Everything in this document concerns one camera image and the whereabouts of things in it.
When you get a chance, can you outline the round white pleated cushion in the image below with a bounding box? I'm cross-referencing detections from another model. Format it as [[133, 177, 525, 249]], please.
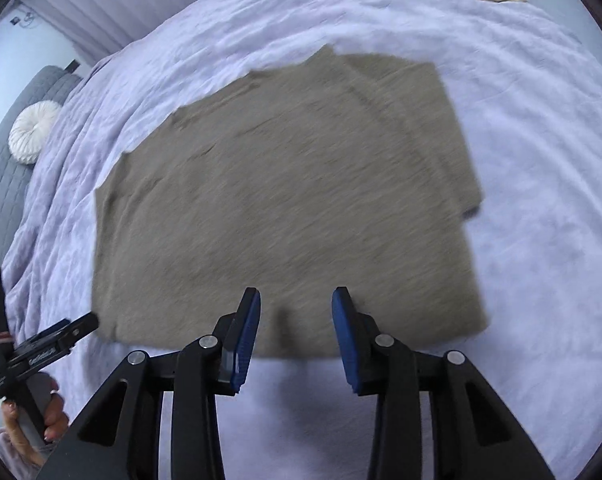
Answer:
[[8, 100, 63, 166]]

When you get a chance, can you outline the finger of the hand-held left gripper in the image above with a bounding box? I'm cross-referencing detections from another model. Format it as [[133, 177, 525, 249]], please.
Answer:
[[33, 319, 72, 339], [28, 313, 100, 362]]

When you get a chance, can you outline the olive knit sweater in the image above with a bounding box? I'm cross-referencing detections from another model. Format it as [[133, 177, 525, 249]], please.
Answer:
[[90, 44, 493, 360]]

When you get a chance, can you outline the lavender fleece blanket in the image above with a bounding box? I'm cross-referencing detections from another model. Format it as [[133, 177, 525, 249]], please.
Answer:
[[1, 0, 602, 480]]

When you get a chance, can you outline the grey quilted headboard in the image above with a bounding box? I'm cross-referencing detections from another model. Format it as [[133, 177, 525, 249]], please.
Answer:
[[0, 64, 84, 281]]

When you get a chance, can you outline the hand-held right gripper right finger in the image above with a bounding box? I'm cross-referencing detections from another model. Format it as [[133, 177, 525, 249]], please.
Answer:
[[331, 286, 557, 480]]

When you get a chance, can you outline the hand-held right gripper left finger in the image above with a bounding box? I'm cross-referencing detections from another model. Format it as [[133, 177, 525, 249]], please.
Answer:
[[36, 287, 262, 480]]

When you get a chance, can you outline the pale pleated curtain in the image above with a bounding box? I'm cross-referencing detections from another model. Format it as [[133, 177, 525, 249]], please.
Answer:
[[18, 0, 277, 68]]

